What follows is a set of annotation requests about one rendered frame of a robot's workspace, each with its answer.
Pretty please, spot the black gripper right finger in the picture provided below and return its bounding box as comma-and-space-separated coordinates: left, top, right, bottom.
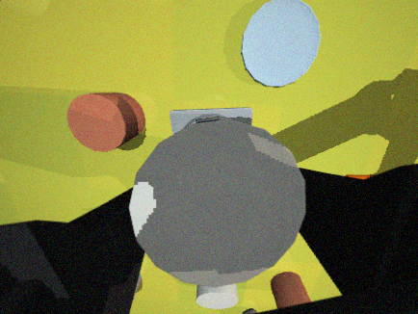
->
299, 164, 418, 295

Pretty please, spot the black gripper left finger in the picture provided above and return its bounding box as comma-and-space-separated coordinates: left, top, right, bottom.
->
0, 187, 144, 314

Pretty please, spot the white cylinder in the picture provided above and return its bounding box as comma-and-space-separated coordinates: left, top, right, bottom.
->
196, 283, 239, 309

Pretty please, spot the light blue round dish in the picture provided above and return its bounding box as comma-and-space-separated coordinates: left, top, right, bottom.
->
241, 0, 321, 87

